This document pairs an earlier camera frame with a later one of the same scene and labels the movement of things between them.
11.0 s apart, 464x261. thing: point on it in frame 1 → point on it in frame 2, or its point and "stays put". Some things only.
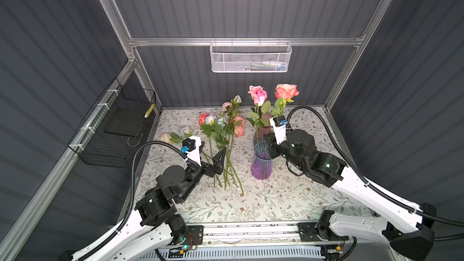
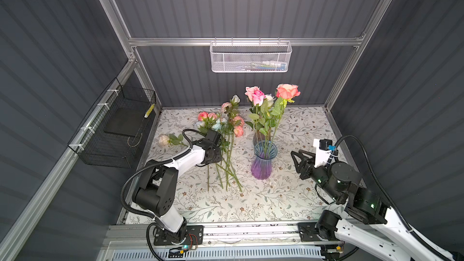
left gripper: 215,167 → 218,157
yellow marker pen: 150,110 stays put
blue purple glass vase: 261,164 stays put
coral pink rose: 284,92 stays put
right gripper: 271,143 → 306,165
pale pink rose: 170,138 stays put
